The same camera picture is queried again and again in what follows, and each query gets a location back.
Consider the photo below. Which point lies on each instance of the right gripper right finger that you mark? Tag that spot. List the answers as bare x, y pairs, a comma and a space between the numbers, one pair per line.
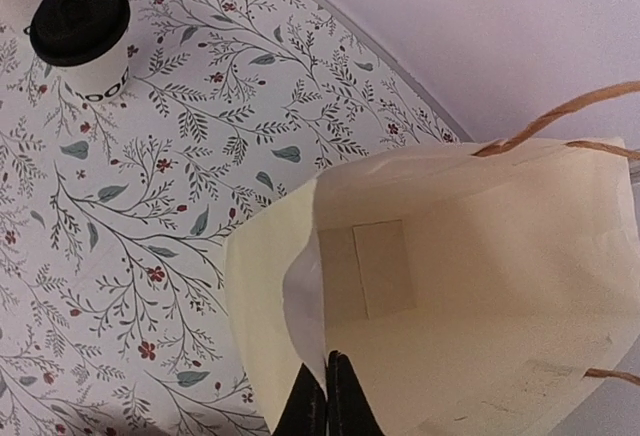
348, 413

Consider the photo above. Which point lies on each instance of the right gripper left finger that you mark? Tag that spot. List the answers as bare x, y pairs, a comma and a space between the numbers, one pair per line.
304, 413

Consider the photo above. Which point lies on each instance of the beige paper takeout bag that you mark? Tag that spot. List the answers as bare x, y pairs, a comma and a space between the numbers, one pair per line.
476, 289

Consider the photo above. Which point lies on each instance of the white paper coffee cup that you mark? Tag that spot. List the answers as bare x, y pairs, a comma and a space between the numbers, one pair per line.
101, 79

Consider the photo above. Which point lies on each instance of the black plastic cup lid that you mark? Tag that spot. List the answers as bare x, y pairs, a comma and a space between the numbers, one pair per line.
69, 33

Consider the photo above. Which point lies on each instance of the floral patterned table mat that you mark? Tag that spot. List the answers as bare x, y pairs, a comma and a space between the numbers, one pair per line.
113, 215

